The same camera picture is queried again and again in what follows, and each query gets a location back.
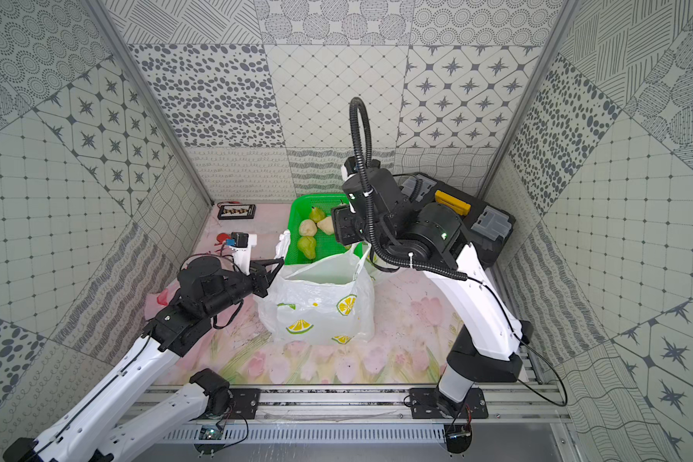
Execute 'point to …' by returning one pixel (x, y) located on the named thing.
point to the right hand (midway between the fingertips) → (348, 216)
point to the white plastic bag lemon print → (329, 301)
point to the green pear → (308, 244)
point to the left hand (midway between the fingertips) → (288, 264)
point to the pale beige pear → (307, 228)
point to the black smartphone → (236, 211)
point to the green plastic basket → (299, 208)
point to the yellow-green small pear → (317, 215)
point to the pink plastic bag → (153, 302)
